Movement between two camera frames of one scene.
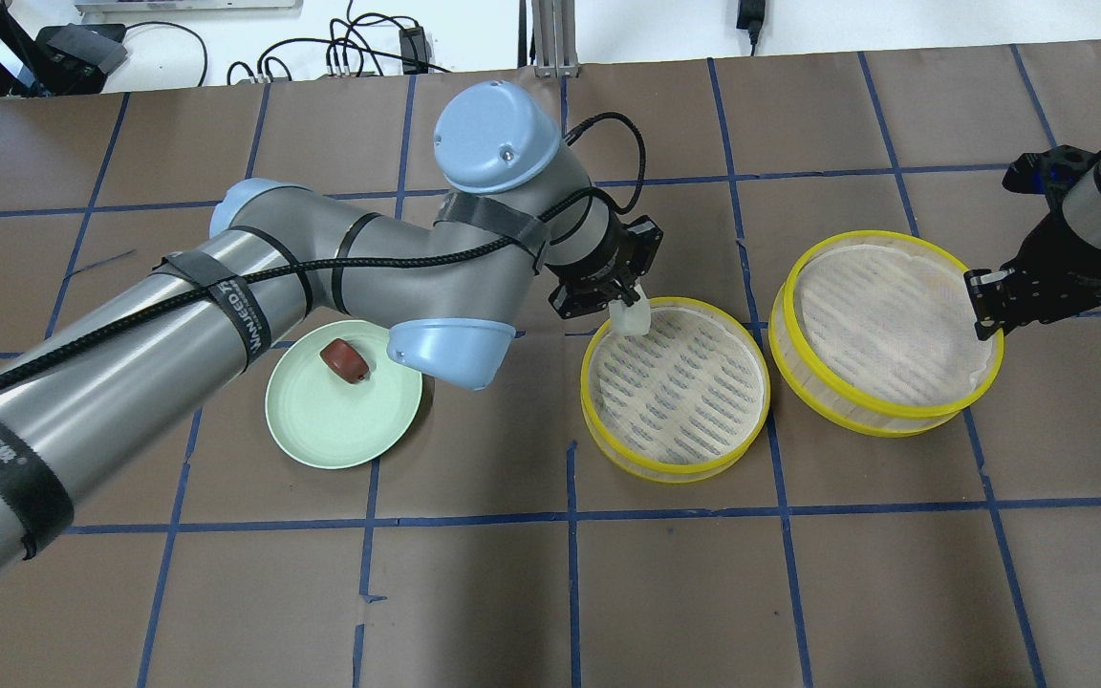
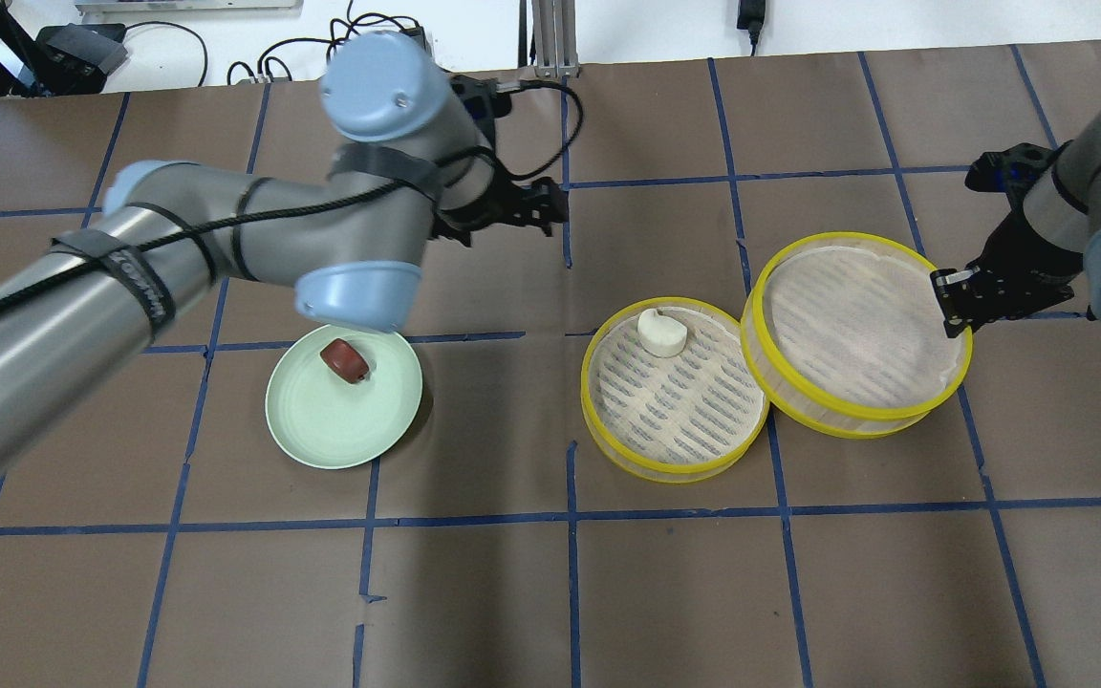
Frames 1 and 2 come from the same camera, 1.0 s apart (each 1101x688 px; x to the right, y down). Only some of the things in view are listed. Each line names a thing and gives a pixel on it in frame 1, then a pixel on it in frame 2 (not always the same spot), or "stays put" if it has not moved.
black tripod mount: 65,59 stays put
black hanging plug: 750,15 stays put
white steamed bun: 633,320 to 659,335
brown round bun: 344,360 stays put
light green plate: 328,422 stays put
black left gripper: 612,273 to 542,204
